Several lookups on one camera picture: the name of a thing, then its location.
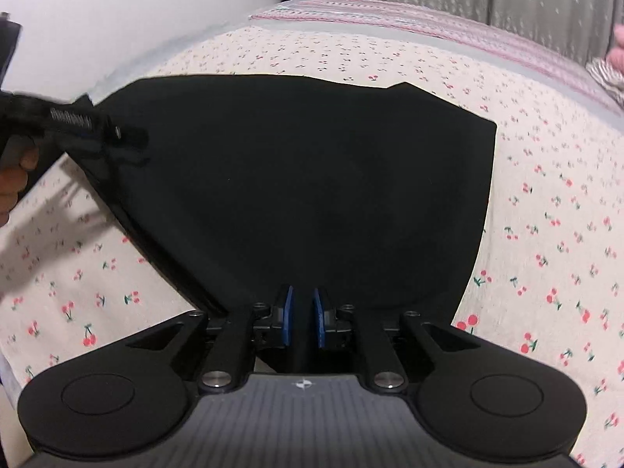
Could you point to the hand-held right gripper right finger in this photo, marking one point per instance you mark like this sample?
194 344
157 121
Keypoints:
319 318

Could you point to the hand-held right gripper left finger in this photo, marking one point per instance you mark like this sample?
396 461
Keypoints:
288 317

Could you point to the person's left hand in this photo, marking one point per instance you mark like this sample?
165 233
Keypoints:
14 187

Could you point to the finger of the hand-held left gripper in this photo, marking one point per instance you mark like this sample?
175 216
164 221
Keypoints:
127 136

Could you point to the pink striped bed cover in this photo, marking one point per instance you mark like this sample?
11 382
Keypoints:
438 24

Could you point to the black pants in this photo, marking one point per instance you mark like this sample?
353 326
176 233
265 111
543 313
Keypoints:
302 190

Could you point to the striped cloth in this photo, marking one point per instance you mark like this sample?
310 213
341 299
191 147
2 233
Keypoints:
607 75

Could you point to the cherry print bed sheet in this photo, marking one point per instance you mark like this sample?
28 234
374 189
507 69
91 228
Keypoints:
546 234

